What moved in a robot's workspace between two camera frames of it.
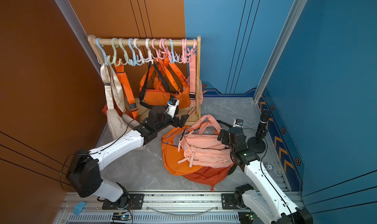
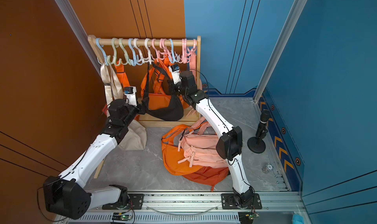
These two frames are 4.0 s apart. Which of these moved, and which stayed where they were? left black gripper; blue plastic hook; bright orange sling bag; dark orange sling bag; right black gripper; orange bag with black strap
Moved: left black gripper; right black gripper
Stayed: blue plastic hook; orange bag with black strap; bright orange sling bag; dark orange sling bag
